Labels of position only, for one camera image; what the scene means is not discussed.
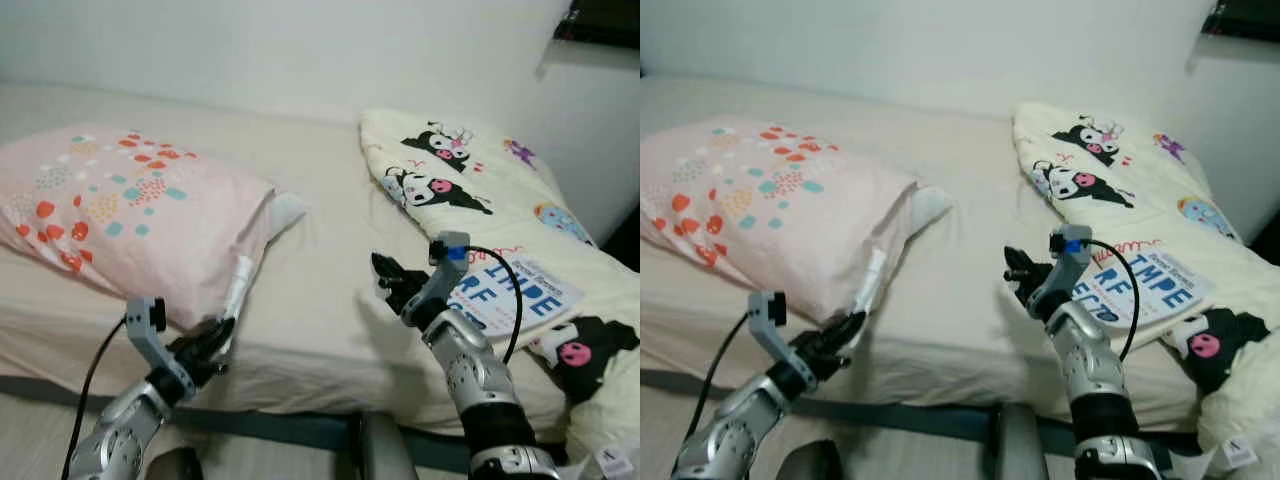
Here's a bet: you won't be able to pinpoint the grey robot right leg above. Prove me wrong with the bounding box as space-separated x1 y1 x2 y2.
993 403 1051 480
360 412 421 480

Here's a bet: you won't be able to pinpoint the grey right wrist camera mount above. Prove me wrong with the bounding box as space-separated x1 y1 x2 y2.
1030 225 1093 321
428 232 471 306

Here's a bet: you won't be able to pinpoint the grey robot leg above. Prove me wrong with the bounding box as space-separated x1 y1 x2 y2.
775 440 851 480
993 403 1051 480
360 412 421 480

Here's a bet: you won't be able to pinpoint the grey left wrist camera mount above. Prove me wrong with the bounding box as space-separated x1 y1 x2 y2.
125 297 196 396
748 290 816 386

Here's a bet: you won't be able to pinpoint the white book blue letters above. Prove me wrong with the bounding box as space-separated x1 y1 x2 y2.
447 250 586 341
1070 250 1216 329

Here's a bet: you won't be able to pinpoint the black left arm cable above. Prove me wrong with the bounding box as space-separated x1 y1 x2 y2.
62 315 131 480
700 312 753 421

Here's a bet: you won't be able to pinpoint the dark teal bed frame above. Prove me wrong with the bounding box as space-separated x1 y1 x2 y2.
0 375 571 471
640 368 1201 461

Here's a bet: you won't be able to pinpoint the pink patterned pillow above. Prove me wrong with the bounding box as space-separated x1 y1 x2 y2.
0 124 309 331
640 115 953 323

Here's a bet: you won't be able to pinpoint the cream cartoon print blanket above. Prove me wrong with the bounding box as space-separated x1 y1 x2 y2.
358 108 641 473
1012 100 1280 479

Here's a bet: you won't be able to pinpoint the grey robot left leg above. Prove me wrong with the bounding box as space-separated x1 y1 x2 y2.
775 440 851 480

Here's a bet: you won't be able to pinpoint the cream sheeted bed mattress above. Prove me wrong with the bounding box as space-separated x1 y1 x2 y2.
0 82 641 436
640 75 1280 421

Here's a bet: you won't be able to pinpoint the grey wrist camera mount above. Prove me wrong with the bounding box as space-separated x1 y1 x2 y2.
748 290 816 386
125 297 196 396
428 232 471 306
1030 225 1093 321

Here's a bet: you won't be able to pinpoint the dark window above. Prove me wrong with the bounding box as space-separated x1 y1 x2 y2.
555 0 641 51
1200 0 1280 43

